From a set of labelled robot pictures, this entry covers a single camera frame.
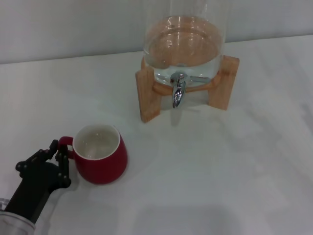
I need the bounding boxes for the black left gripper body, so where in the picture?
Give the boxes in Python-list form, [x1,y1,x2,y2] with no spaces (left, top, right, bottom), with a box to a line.
[4,162,62,218]

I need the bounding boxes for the red ceramic cup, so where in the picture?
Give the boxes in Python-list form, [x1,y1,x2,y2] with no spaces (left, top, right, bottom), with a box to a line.
[58,124,128,185]

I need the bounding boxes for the chrome faucet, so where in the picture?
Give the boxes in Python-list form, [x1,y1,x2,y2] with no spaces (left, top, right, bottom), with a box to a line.
[170,70,210,109]

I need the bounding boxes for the wooden dispenser stand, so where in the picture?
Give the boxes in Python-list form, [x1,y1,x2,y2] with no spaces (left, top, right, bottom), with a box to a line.
[135,55,240,123]

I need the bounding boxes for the clear glass water dispenser jar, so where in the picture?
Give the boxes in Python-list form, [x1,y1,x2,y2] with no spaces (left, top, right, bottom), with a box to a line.
[142,0,227,87]

